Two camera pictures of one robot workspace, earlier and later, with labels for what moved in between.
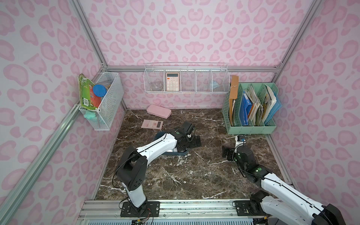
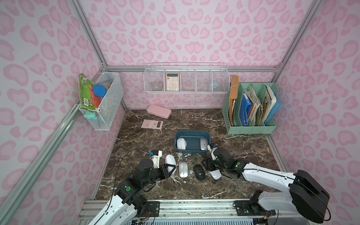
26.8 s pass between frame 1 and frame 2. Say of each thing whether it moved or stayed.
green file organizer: stayed
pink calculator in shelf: stayed
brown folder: stayed
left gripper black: moved
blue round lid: stayed
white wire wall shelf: stayed
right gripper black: moved
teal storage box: moved
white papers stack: stayed
